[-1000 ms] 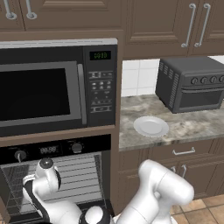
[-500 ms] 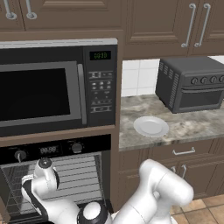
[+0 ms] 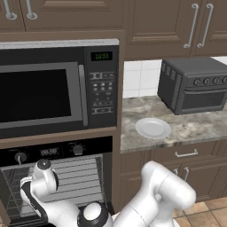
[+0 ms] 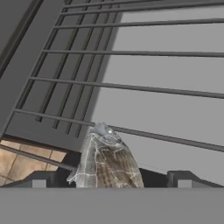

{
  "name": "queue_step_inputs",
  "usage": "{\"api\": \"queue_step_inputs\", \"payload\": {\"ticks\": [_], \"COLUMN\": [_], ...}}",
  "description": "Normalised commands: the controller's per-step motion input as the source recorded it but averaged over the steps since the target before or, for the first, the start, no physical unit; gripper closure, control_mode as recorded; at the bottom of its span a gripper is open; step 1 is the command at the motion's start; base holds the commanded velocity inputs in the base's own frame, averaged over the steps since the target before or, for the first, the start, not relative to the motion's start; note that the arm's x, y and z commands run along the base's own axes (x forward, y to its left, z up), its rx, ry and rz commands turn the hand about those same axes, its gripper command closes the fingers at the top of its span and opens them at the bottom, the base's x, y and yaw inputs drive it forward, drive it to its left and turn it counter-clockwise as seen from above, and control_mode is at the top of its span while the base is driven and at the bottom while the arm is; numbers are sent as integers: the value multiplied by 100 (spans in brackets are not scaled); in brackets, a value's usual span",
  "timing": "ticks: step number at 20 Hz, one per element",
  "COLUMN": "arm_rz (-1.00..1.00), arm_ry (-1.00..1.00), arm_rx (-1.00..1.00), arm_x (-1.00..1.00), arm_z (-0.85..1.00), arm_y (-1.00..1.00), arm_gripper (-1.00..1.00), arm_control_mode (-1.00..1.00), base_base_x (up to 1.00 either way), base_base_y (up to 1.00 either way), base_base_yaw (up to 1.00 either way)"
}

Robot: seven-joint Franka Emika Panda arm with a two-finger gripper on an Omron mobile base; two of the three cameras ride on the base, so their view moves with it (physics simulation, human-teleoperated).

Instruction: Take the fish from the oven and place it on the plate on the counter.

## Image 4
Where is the grey brown fish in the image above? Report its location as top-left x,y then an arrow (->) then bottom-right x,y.
66,122 -> 145,189

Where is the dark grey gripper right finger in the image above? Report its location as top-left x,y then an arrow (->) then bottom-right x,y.
166,170 -> 224,188

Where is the dark grey oven rack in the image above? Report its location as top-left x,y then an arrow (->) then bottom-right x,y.
12,0 -> 224,172

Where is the grey oven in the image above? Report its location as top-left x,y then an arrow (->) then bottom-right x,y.
0,0 -> 224,187

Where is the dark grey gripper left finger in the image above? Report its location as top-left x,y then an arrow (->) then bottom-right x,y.
1,171 -> 58,188

